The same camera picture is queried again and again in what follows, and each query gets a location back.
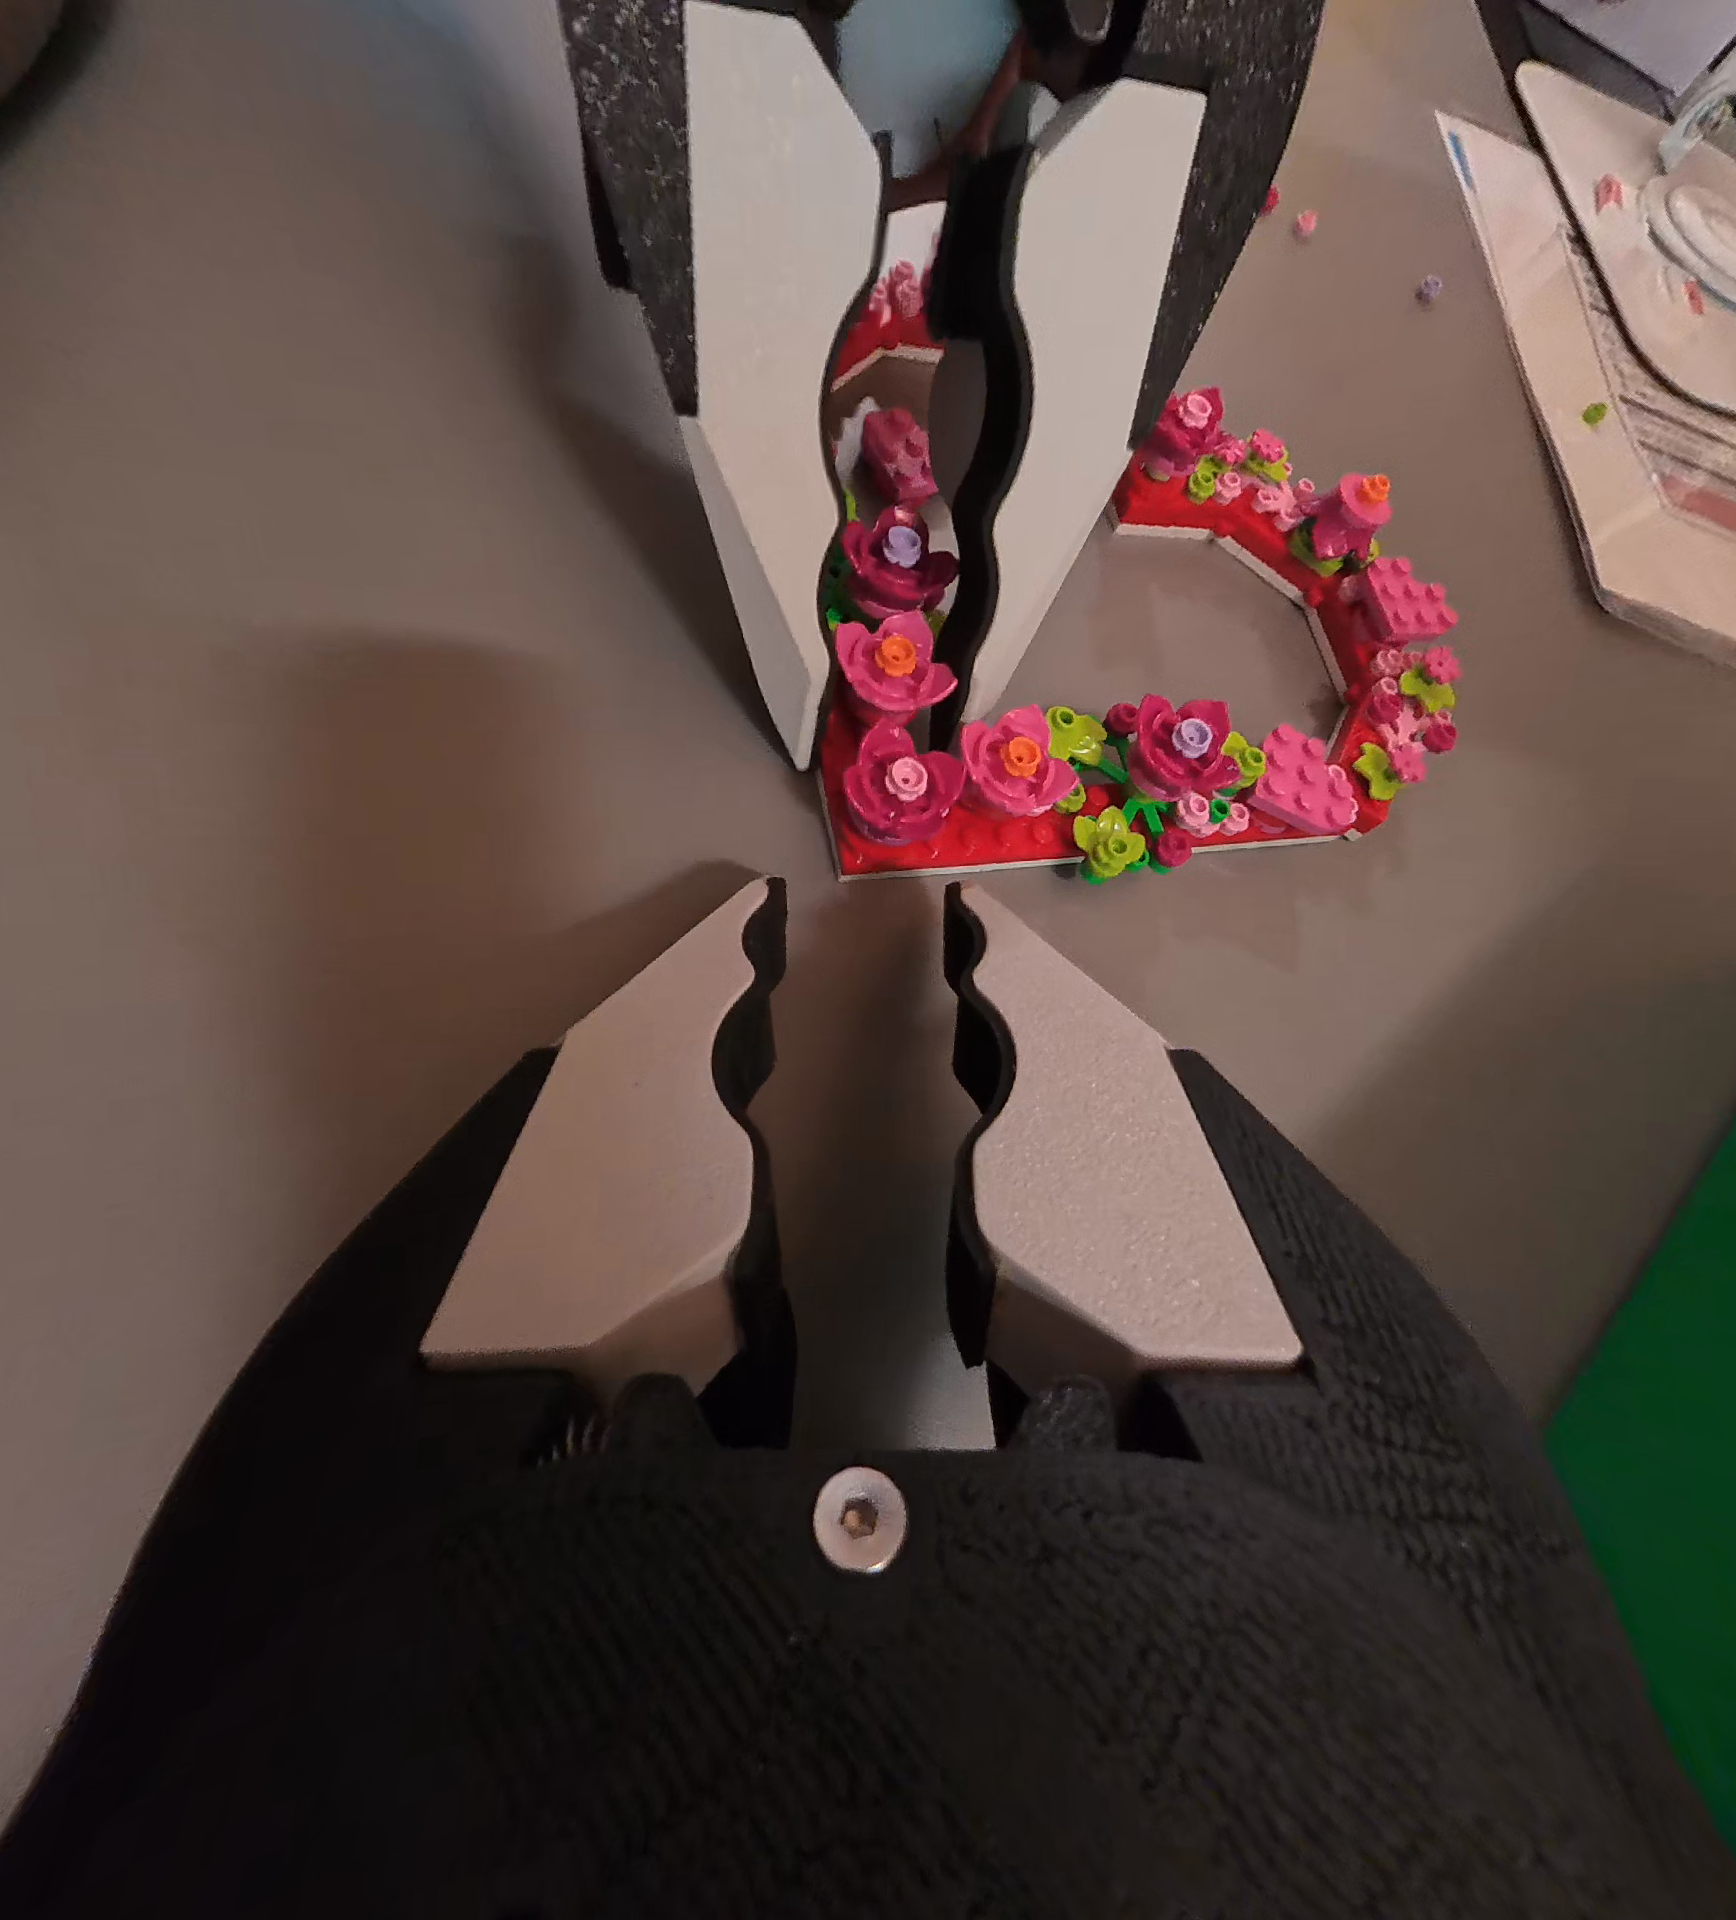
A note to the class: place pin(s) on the instruction booklet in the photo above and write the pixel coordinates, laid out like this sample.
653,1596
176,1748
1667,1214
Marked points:
1588,511

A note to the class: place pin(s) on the clear plastic bag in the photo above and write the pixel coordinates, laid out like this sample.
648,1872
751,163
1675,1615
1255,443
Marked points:
1709,210

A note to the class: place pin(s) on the green box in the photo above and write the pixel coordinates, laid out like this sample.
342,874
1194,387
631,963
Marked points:
1709,1424

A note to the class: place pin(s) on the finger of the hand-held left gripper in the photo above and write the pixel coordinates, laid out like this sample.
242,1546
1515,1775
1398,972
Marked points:
1079,301
762,301

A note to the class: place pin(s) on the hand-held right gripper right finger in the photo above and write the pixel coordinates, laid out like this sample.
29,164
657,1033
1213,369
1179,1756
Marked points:
1123,1185

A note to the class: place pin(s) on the red lego heart flower wreath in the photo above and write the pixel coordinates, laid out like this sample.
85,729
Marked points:
1019,758

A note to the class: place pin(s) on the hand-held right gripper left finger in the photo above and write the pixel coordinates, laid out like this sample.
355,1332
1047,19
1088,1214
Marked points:
613,1185

